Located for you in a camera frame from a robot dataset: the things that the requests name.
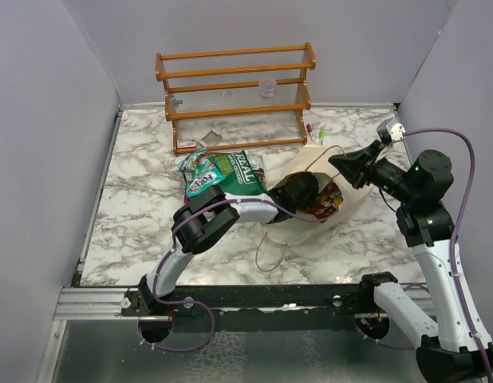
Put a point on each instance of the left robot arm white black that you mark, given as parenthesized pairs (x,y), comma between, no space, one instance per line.
(205,219)

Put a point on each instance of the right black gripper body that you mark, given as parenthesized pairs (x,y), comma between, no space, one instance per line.
(381,170)

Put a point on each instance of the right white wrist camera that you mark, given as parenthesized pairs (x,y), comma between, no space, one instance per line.
(390,131)

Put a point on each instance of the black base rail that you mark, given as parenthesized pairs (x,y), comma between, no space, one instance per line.
(243,308)

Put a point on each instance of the red orange snack packet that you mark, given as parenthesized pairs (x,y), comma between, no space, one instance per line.
(327,202)

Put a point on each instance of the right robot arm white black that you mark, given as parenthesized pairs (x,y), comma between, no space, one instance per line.
(454,345)

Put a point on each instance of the green snack packet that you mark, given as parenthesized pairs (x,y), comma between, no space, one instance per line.
(240,177)

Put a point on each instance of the beige paper bag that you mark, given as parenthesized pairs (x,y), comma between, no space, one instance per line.
(304,229)

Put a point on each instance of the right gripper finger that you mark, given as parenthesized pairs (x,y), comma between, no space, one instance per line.
(353,162)
(356,179)

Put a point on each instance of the clear plastic jar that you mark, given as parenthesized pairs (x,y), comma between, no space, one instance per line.
(267,87)

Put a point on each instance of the teal clip on shelf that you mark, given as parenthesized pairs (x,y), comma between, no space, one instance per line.
(175,101)

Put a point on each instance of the brown snack bag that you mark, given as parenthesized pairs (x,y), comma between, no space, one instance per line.
(257,165)

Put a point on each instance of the purple capped marker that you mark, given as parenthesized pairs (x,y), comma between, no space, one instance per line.
(310,132)

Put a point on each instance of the teal snack packet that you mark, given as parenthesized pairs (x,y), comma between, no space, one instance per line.
(199,173)

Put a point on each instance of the wooden orange shelf rack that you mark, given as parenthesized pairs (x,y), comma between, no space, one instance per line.
(199,78)

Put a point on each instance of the small red white box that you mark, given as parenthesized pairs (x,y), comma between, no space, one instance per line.
(186,143)

